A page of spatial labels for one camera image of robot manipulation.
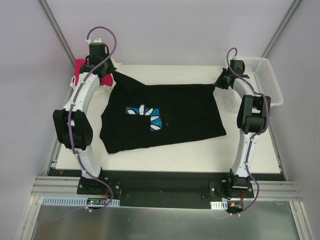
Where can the right white cable duct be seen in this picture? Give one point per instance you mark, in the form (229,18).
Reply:
(219,205)

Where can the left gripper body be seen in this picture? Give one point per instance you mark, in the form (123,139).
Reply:
(107,68)

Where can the pink folded t-shirt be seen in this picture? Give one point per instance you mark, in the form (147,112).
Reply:
(107,81)

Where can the white folded t-shirt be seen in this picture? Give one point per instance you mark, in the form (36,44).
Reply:
(103,89)

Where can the white cable duct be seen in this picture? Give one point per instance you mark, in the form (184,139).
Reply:
(66,201)
(219,205)

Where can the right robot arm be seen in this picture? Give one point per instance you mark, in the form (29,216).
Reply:
(252,121)

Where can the left white cable duct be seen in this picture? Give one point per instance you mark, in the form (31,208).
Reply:
(66,201)

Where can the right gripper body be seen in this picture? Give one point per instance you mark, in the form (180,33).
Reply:
(221,80)

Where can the white plastic basket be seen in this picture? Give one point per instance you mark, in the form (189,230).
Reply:
(262,77)

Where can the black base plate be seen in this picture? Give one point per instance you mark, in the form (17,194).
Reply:
(160,189)

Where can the black daisy print t-shirt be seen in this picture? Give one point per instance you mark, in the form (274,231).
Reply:
(139,116)

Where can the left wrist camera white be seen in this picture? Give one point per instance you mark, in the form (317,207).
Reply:
(96,40)

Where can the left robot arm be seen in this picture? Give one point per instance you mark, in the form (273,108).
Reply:
(71,124)

